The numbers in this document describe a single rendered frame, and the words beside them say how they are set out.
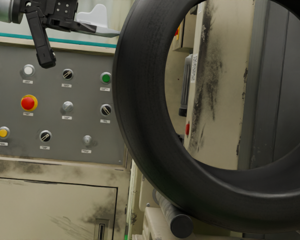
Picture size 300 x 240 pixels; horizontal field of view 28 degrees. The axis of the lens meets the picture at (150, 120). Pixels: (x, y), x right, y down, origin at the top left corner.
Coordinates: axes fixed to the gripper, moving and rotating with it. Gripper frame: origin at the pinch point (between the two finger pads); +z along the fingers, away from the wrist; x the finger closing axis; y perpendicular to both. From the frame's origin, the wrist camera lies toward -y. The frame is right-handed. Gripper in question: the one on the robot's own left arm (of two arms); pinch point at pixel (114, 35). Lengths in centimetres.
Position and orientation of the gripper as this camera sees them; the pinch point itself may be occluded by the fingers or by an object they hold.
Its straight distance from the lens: 120.7
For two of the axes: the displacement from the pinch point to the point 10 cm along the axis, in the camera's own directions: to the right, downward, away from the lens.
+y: 1.9, -9.8, -0.5
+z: 9.8, 1.9, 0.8
